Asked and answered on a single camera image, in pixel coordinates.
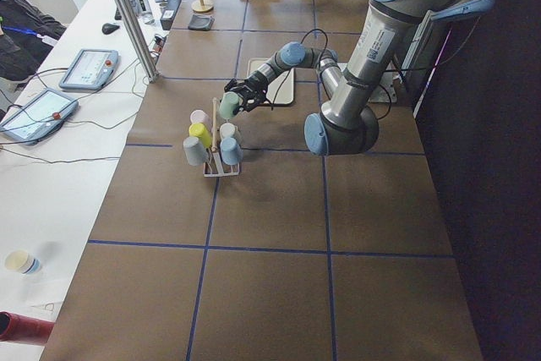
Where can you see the far teach pendant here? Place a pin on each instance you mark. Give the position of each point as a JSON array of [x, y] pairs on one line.
[[90, 70]]

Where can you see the paper cup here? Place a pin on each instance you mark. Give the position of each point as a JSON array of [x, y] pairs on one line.
[[22, 262]]

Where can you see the teach pendant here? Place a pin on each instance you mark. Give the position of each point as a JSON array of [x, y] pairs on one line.
[[90, 70], [38, 118]]

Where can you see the pink cup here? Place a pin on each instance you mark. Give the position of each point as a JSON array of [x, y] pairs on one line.
[[199, 116]]

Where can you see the beige rabbit serving tray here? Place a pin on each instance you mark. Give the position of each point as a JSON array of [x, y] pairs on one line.
[[281, 90]]

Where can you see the red cylinder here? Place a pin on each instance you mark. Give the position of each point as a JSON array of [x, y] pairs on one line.
[[24, 329]]

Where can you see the beige cup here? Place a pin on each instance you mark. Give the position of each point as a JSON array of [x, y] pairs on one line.
[[230, 130]]

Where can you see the grey cup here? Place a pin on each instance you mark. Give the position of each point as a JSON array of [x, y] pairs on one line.
[[195, 152]]

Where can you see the near teach pendant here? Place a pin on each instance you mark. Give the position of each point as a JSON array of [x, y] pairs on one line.
[[38, 118]]

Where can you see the black box with label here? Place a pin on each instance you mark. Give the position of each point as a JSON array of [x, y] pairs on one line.
[[169, 9]]

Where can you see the green cup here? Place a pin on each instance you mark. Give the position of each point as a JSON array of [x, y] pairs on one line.
[[229, 103]]

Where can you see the blue cup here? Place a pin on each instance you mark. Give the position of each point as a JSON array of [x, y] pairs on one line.
[[231, 152]]

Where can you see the yellow cup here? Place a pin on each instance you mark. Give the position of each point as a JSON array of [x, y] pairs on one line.
[[200, 131]]

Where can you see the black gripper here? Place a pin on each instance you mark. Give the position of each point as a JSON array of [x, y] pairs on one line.
[[254, 83]]

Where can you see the black computer mouse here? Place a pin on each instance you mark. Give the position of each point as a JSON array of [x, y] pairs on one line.
[[109, 28]]

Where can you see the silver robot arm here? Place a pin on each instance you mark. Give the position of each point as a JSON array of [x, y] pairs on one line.
[[345, 124]]

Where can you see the aluminium frame post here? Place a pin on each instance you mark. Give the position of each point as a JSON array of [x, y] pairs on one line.
[[135, 34]]

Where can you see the grey folded cloth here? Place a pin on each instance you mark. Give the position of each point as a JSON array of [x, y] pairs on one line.
[[201, 22]]

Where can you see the white wire cup rack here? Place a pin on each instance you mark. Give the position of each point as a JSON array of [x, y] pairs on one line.
[[215, 167]]

